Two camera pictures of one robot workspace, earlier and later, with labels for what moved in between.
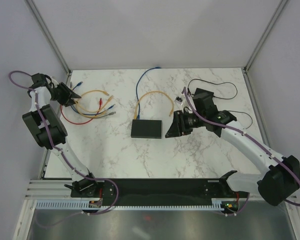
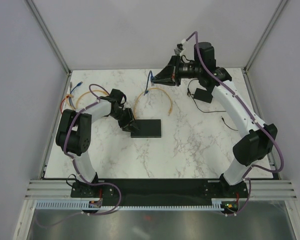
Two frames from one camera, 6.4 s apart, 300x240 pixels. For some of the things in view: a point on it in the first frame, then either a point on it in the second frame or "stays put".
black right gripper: x=175 y=130 to x=162 y=78
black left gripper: x=67 y=94 to x=130 y=119
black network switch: x=146 y=129 stays put
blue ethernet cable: x=138 y=111 to x=151 y=73
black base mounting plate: x=156 y=189 stays put
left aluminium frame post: x=50 y=38 stays put
